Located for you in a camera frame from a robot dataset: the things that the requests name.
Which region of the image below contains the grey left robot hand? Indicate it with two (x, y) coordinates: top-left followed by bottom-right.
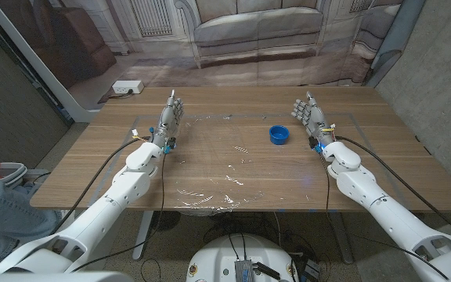
(150, 89), (185, 154)

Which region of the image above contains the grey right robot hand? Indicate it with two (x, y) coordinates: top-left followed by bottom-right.
(290, 91), (337, 153)

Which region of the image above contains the blue bowl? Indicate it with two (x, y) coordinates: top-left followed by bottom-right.
(269, 125), (290, 146)

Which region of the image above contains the clear cellophane sheet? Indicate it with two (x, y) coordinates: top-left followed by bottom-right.
(162, 115), (274, 215)

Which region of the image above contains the white power strip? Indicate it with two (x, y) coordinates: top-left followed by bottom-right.
(111, 80), (145, 95)

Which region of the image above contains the printed sofa backdrop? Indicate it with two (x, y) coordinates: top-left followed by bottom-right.
(0, 0), (406, 111)

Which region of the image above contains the blue grey rolled backdrop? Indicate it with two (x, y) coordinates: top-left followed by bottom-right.
(366, 0), (426, 88)

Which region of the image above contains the white table leg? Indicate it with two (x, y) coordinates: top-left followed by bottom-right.
(329, 212), (355, 265)
(132, 211), (154, 261)

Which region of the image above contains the white robot torso base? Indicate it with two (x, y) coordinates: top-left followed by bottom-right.
(186, 233), (300, 282)

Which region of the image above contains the white basket with orange item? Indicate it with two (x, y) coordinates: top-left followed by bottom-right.
(0, 162), (28, 189)

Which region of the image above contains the grey finned electronics box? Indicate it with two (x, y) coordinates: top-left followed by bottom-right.
(234, 259), (254, 282)

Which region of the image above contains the person leg in jeans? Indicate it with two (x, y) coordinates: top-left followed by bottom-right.
(0, 164), (60, 262)

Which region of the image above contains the thin black left wrist cable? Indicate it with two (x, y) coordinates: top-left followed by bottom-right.
(70, 150), (168, 273)

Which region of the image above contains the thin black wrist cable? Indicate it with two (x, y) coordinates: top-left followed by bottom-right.
(319, 152), (449, 281)
(70, 150), (168, 273)

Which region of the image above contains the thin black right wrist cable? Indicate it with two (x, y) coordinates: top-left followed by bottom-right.
(319, 152), (449, 281)

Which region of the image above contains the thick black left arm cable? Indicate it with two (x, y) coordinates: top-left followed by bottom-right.
(51, 136), (151, 236)

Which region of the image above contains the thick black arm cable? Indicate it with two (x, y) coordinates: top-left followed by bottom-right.
(334, 135), (451, 242)
(51, 136), (151, 236)

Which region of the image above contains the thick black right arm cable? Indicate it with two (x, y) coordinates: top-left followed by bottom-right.
(334, 135), (451, 242)

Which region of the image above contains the white frame post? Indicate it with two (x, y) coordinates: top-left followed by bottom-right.
(0, 0), (99, 123)

